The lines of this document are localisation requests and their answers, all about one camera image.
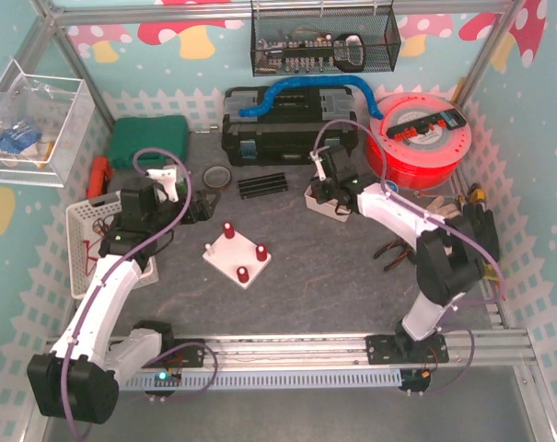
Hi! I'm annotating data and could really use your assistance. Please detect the red spring one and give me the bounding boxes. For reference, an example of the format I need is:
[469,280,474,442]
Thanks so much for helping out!
[223,222,235,239]

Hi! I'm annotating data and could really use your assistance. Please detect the black aluminium extrusion block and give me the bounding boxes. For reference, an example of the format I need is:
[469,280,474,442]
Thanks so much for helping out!
[238,172,288,200]

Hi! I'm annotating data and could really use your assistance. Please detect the red spring two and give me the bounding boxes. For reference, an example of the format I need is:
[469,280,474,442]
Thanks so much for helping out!
[255,244,268,262]

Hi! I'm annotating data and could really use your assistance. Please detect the red spring three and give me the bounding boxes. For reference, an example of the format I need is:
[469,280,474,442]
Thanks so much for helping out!
[237,266,249,284]

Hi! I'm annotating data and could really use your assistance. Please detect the orange black pliers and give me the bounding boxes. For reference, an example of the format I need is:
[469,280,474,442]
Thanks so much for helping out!
[373,238,420,273]

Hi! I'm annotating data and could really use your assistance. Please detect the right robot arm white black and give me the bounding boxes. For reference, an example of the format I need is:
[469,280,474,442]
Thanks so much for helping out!
[309,145,484,345]

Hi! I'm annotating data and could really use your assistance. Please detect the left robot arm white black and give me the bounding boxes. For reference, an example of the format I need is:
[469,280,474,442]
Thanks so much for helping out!
[27,185,220,424]

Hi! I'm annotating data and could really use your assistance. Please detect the white spring tray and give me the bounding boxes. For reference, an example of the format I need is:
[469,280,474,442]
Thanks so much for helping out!
[304,186,351,223]

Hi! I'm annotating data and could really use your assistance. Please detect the brown tape roll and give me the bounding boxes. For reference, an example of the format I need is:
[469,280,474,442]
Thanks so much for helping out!
[203,165,232,191]

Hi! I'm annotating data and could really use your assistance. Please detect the white perforated basket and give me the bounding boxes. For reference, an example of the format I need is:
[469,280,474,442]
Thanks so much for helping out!
[65,191,160,300]

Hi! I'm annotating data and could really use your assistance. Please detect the orange utility knife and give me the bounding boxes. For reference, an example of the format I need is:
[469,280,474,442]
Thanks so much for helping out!
[87,156,112,199]

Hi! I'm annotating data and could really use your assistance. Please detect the black toolbox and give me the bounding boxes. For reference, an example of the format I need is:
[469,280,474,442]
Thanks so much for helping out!
[221,86,356,167]

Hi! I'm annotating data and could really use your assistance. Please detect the green plastic case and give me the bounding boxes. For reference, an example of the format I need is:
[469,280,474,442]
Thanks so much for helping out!
[107,115,190,169]

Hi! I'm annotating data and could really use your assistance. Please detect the red filament spool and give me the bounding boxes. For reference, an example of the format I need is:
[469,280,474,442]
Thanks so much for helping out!
[364,92,472,191]

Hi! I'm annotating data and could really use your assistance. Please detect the white work glove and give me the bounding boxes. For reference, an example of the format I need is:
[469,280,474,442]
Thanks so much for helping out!
[420,195,461,219]

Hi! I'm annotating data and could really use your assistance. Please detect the black red terminal strip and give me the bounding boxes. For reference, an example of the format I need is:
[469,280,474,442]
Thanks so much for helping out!
[386,109,467,142]

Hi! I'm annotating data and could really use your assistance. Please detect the blue white glove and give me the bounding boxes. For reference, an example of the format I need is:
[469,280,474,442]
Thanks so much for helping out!
[0,121,42,155]

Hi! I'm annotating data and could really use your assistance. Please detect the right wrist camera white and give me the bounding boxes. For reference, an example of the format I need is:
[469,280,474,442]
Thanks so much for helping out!
[309,146,328,181]

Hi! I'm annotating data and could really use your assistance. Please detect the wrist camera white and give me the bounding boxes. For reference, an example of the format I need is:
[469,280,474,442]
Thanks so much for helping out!
[145,165,179,203]
[309,146,328,181]

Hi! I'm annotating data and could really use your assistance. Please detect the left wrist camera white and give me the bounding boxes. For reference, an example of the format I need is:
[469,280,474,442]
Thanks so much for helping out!
[145,165,179,203]

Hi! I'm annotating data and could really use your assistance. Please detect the white peg base plate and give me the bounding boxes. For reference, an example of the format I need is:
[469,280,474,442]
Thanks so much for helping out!
[202,231,272,289]

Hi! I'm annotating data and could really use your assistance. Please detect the blue corrugated hose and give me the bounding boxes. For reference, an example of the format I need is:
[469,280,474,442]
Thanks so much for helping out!
[238,76,384,122]

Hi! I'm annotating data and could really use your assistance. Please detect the clear acrylic wall box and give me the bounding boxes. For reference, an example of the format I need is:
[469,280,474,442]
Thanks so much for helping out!
[0,60,95,188]

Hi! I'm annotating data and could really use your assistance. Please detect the black wire mesh basket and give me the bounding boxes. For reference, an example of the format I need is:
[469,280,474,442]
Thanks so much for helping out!
[250,6,400,76]

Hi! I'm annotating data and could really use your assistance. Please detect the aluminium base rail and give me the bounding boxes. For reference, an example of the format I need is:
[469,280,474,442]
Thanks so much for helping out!
[41,327,537,392]

